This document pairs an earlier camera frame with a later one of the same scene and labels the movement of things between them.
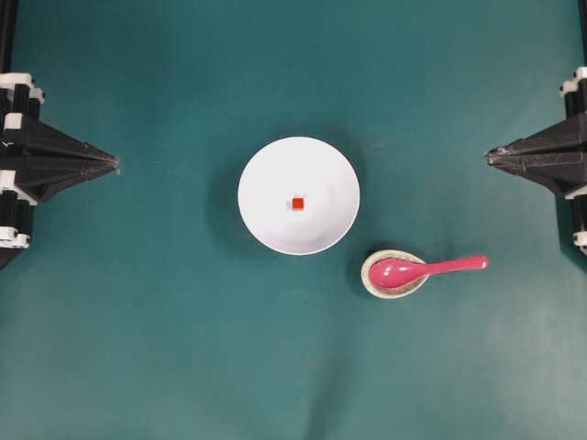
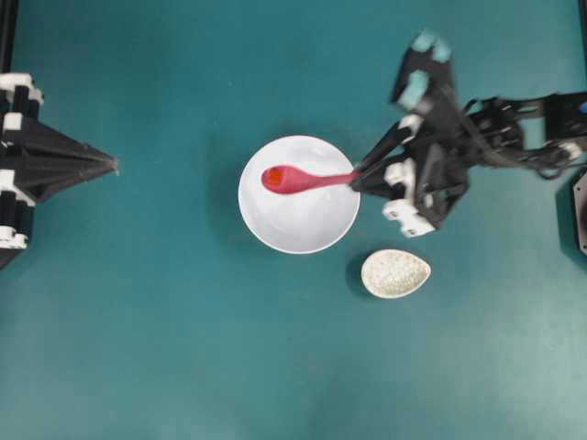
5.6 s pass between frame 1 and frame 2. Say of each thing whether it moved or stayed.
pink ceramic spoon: moved
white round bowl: stayed
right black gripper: moved
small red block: moved
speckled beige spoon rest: stayed
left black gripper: stayed
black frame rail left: stayed
